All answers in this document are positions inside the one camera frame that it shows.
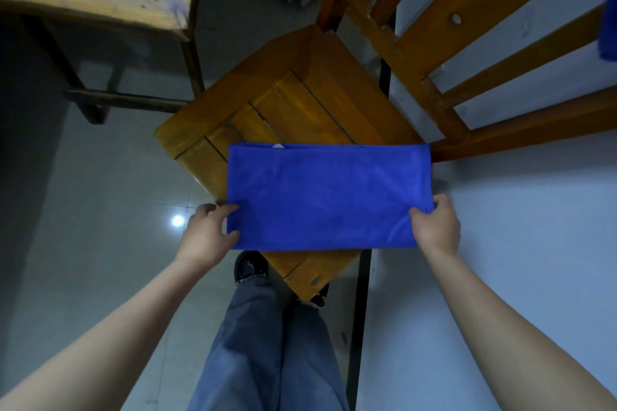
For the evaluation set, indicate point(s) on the person's right hand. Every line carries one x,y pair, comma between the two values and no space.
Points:
438,227

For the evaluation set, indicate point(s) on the person's left hand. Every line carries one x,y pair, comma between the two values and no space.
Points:
205,237

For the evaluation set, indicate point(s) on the blue towel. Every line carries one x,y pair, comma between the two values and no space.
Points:
608,25
328,199

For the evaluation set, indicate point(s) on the person's left forearm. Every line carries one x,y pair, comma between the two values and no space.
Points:
106,348

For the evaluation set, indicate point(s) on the person's right forearm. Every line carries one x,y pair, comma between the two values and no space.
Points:
520,338

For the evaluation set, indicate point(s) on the person's black left shoe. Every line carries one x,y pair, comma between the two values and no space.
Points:
250,267

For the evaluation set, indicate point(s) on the person's black shoe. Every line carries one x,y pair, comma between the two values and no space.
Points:
250,267
319,297

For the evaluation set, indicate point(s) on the person's black right shoe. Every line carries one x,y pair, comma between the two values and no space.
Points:
319,297

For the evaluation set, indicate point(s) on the person's blue jeans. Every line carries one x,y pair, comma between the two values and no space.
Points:
265,353

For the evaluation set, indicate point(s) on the wooden slat-back chair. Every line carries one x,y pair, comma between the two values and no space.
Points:
313,88

